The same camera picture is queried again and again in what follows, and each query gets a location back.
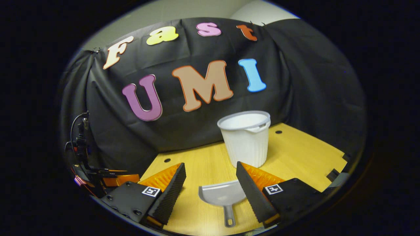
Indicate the grey plastic dustpan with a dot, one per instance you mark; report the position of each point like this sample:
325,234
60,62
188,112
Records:
223,195

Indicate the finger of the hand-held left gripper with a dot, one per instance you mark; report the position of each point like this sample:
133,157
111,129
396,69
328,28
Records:
121,179

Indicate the black table bracket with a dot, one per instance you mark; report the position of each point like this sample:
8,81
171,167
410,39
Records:
333,174
347,157

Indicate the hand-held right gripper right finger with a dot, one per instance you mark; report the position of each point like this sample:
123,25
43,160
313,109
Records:
251,193

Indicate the black backdrop cloth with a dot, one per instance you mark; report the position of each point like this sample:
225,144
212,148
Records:
295,82

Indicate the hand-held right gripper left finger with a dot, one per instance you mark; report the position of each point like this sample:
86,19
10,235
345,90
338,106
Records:
170,193

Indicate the white ribbed garbage bin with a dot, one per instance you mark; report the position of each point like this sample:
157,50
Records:
246,147

